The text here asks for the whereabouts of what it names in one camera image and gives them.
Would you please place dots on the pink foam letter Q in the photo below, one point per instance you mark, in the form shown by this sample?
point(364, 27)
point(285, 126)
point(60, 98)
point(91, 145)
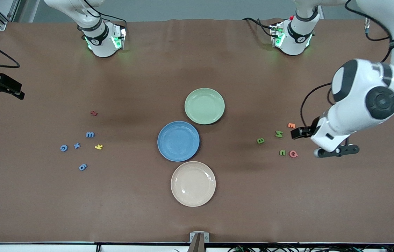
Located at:
point(290, 154)

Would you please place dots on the green foam letter B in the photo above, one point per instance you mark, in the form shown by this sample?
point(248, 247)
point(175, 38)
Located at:
point(260, 140)

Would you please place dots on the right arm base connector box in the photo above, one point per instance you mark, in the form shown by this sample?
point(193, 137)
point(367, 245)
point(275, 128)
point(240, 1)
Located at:
point(119, 36)

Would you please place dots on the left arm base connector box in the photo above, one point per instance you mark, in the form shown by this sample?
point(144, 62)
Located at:
point(276, 35)

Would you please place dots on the yellow foam letter k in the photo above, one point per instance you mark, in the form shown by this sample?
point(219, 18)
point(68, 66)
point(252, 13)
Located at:
point(98, 147)

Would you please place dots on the blue plate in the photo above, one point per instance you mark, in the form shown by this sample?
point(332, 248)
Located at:
point(178, 141)

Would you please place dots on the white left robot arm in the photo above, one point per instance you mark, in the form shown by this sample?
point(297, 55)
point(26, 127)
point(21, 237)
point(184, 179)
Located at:
point(357, 87)

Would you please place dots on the tan post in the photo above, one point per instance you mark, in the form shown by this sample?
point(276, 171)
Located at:
point(196, 246)

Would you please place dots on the green foam letter N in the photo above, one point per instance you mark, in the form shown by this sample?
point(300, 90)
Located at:
point(279, 134)

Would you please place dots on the blue foam letter m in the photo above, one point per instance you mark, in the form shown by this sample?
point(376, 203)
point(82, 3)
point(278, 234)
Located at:
point(90, 134)

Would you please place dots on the blue foam letter c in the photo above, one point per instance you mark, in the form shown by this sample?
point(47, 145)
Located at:
point(64, 145)

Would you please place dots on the blue foam plus sign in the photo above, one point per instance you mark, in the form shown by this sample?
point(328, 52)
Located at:
point(77, 145)

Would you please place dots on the brown table cover sheet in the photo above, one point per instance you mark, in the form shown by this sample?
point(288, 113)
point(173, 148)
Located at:
point(78, 210)

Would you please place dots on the small metal bracket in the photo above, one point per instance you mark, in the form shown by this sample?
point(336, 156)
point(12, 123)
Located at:
point(192, 238)

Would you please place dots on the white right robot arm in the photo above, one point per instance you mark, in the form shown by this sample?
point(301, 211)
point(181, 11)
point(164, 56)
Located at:
point(100, 42)

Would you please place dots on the beige plate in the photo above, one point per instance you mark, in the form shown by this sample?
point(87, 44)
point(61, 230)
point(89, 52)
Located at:
point(193, 183)

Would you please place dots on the green plate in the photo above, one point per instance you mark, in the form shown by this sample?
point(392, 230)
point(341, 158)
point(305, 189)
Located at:
point(204, 106)

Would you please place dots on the blue foam number 6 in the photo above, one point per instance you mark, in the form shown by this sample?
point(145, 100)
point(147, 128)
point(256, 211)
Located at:
point(84, 166)

